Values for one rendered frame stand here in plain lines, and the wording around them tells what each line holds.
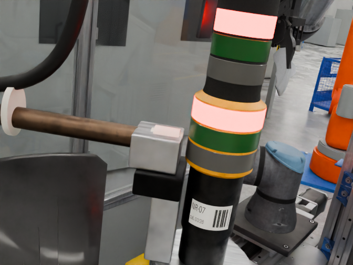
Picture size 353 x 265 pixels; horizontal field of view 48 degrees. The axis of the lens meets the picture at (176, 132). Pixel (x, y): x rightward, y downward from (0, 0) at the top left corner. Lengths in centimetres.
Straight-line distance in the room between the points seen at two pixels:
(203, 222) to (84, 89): 84
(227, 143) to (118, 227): 117
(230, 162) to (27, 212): 21
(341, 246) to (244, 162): 101
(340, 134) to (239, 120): 406
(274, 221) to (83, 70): 66
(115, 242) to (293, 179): 64
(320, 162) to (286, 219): 324
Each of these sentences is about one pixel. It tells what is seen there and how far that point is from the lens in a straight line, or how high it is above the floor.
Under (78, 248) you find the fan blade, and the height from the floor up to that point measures 140.
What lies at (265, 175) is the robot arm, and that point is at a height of 120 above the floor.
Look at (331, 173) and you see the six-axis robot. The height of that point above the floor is 14.
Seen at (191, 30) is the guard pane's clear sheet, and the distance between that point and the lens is 135.
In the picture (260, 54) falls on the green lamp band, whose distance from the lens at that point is 22.
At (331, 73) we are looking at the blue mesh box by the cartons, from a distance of 728.
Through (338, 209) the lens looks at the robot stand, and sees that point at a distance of 129.
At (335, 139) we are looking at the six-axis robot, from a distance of 429.
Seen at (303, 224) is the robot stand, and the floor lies 104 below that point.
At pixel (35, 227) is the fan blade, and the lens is 38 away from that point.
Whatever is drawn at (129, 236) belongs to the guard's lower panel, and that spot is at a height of 81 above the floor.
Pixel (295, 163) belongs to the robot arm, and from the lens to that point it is 111.
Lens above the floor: 163
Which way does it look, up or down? 19 degrees down
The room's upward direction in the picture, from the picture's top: 8 degrees clockwise
